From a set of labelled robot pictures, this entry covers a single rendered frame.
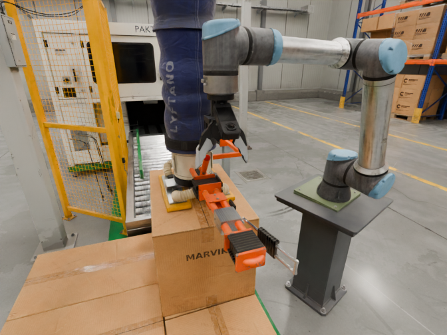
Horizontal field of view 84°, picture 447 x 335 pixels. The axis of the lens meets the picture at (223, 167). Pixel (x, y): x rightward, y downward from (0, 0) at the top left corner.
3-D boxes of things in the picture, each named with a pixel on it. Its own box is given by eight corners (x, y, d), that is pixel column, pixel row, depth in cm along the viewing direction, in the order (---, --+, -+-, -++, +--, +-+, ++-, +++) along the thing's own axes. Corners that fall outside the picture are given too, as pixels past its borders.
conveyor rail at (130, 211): (130, 145, 363) (128, 132, 355) (134, 144, 364) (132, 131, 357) (130, 246, 161) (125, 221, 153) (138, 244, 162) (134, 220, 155)
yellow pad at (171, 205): (158, 178, 128) (157, 169, 126) (177, 175, 131) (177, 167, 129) (167, 213, 99) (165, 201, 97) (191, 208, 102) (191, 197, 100)
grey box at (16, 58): (19, 66, 175) (5, 17, 163) (28, 66, 176) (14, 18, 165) (6, 67, 157) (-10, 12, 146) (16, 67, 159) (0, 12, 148)
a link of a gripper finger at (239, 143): (247, 151, 78) (231, 129, 74) (255, 157, 73) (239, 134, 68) (239, 157, 78) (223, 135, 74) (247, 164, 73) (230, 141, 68)
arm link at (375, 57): (363, 177, 141) (374, 32, 99) (395, 191, 127) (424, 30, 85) (344, 191, 136) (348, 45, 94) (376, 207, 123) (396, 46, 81)
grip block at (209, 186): (191, 191, 94) (191, 176, 92) (216, 187, 97) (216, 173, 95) (197, 201, 87) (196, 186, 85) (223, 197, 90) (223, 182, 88)
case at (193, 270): (156, 230, 154) (149, 170, 139) (219, 219, 164) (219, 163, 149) (162, 318, 101) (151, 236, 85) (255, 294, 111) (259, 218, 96)
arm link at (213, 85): (243, 75, 61) (205, 76, 58) (243, 96, 63) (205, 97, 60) (231, 74, 69) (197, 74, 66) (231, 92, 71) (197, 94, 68)
